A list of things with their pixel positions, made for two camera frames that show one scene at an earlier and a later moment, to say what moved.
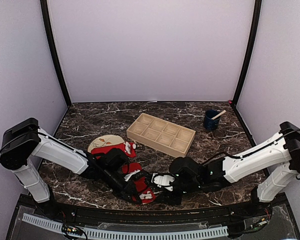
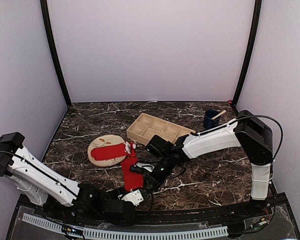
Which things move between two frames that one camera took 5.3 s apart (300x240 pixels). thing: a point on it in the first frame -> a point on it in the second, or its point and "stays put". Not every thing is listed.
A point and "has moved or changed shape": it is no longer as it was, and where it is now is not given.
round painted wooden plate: x=106 y=140 stays put
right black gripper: x=168 y=199 -> x=156 y=182
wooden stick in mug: x=219 y=115 stays put
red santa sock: x=129 y=148 stays put
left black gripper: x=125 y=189 -> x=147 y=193
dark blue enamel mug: x=209 y=124 stays put
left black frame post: x=49 y=39 stays put
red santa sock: x=146 y=196 has moved or changed shape
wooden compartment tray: x=170 y=138 stays put
